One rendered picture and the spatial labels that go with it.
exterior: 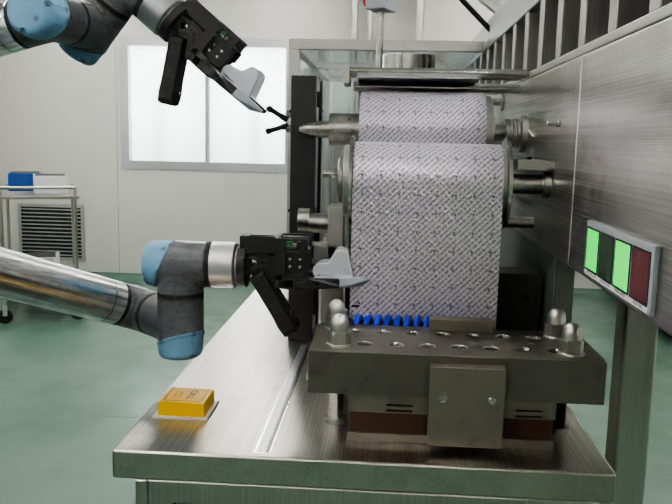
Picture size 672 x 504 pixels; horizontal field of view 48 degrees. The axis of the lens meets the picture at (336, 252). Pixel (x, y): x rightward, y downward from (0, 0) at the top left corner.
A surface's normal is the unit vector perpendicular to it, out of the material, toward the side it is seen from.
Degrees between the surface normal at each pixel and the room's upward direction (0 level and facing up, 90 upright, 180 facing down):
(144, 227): 90
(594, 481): 90
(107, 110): 90
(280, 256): 90
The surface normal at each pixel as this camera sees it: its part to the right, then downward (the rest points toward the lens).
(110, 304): 0.67, 0.20
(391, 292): -0.07, 0.15
